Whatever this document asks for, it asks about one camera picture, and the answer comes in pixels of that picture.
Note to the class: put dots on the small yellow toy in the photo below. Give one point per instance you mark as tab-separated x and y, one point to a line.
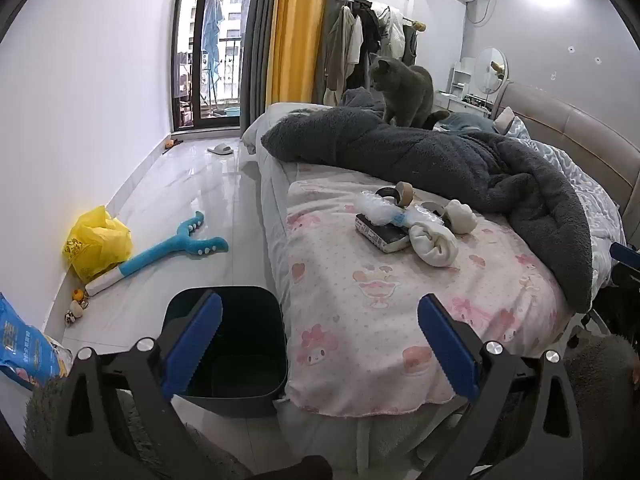
79	294

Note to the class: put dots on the dark green hanging garment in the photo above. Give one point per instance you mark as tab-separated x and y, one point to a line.
410	42

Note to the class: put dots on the grey cat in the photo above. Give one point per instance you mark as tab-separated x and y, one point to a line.
405	90

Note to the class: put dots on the grey curtain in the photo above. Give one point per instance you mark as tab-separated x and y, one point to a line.
255	50

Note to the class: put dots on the white round fan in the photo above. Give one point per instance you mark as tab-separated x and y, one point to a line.
489	70

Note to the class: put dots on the small orange floor item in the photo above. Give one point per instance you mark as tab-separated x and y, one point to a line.
171	144

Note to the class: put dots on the blue pet food bag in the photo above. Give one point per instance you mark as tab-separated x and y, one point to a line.
20	345

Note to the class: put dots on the person's grey fleece pants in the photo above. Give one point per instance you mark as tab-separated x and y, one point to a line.
600	385

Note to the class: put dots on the white shelf unit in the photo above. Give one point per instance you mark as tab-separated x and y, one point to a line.
460	82

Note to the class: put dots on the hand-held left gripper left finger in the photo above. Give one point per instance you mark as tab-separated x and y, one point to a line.
195	345

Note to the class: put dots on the yellow curtain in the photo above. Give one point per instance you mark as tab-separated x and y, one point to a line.
295	30

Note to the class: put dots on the dark tape roll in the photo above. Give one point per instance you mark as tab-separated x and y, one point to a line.
384	192

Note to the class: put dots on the brown tape roll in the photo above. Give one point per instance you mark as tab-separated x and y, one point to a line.
406	192

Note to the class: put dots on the small white toy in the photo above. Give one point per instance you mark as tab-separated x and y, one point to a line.
73	312

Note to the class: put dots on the small black white box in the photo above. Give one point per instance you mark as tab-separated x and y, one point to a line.
385	236

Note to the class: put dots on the blue white patterned duvet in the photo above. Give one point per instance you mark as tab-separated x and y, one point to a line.
592	190

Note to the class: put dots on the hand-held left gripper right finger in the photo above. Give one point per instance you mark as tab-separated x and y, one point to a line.
447	350

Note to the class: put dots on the white hanging garment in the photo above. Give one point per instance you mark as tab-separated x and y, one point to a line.
395	30

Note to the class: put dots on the blue basin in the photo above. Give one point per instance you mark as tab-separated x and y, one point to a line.
232	111

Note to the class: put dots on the yellow plastic bag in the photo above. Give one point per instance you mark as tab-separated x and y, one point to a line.
95	245

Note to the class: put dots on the beige padded headboard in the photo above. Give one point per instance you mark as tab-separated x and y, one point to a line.
575	125

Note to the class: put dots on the grey blue pillow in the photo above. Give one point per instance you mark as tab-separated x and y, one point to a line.
470	121

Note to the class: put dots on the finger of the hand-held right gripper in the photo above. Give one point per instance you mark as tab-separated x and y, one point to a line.
626	251

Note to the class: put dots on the white slipper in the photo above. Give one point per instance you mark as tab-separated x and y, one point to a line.
220	149

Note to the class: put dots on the dark trash bin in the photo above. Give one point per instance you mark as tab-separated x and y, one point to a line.
240	360

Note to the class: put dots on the blue hanging laundry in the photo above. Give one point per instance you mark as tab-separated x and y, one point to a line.
212	30

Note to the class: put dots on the pink printed bed sheet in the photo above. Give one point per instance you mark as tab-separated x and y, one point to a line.
360	285

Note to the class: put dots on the beige hanging jacket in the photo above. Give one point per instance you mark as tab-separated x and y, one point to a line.
340	45

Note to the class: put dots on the black hanging clothes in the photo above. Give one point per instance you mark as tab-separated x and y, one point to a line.
370	35

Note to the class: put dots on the balcony glass door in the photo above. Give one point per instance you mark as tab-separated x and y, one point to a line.
196	85

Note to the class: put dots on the blue forked toy stick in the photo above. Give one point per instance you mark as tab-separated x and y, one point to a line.
165	247

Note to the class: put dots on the clear plastic bubble packaging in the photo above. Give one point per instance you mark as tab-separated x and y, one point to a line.
380	207

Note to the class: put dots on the white sock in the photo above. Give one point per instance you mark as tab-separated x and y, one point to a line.
435	247
460	216

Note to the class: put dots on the dark grey fleece blanket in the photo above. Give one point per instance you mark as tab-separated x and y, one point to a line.
450	155

